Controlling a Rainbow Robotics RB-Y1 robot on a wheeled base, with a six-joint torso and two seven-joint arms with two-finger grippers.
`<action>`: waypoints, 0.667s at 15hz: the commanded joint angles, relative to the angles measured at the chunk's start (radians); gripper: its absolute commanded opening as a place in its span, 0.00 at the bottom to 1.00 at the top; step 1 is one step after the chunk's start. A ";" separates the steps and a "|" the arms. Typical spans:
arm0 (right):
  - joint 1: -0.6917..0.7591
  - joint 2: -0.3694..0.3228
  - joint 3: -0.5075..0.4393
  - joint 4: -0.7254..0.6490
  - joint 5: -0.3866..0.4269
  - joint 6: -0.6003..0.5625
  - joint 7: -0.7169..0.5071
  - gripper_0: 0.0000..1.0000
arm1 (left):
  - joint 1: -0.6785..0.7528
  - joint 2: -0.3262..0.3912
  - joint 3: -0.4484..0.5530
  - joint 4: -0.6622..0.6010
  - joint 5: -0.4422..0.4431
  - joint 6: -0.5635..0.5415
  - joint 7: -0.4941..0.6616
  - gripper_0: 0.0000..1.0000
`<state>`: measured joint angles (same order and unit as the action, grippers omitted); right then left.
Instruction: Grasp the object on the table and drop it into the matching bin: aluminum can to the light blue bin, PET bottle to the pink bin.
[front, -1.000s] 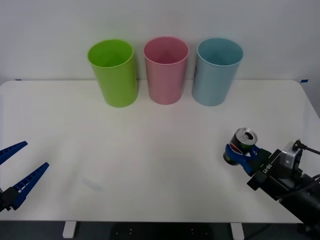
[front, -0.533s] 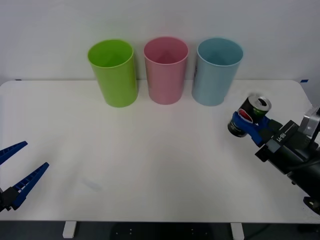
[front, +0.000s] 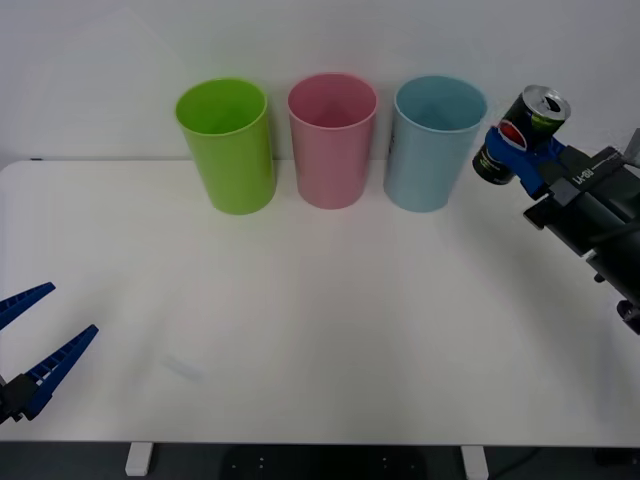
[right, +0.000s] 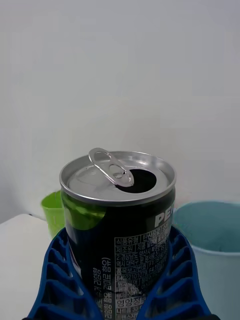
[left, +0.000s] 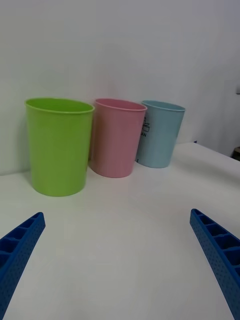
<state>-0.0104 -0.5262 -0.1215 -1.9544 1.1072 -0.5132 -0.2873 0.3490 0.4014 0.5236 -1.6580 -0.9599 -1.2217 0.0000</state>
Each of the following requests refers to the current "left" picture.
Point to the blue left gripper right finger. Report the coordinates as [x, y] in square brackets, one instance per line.
[220, 250]

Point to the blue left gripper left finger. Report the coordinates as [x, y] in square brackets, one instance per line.
[18, 247]

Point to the green plastic waste bin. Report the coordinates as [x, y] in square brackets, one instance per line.
[58, 147]

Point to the pale blue plastic waste bin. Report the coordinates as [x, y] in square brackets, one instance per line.
[161, 137]

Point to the pink plastic waste bin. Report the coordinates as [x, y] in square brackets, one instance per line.
[116, 140]

